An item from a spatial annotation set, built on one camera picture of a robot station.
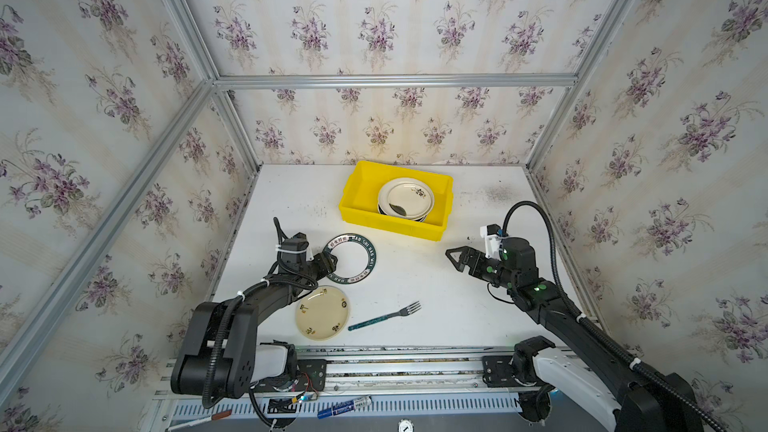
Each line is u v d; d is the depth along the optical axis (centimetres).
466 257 72
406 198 104
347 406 68
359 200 109
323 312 82
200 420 67
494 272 69
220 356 38
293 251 70
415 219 97
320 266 80
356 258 93
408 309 84
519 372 67
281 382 67
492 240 75
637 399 40
